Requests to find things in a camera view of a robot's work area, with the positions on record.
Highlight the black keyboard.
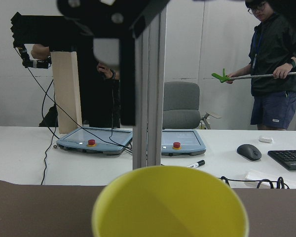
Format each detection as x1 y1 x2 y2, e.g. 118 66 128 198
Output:
267 150 296 171

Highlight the yellow cup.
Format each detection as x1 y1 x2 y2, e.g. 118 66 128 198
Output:
91 166 249 237

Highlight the right teach pendant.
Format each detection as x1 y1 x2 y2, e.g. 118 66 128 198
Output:
161 129 206 157

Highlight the metal stick green tip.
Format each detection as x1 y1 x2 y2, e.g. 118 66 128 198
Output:
211 68 296 84

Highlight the black computer mouse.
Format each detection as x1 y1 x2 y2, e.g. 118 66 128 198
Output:
236 144 261 161

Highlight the black marker pen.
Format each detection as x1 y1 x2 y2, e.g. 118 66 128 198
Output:
186 160 205 168

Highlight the teach pendant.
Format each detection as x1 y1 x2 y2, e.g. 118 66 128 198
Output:
161 129 206 157
56 127 133 156

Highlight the person in black jacket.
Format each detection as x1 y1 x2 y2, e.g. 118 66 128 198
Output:
228 0 296 130

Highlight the grey office chair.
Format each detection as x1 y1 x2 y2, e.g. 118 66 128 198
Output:
162 81 221 129

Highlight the left teach pendant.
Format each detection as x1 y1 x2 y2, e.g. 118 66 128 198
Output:
56 127 133 156

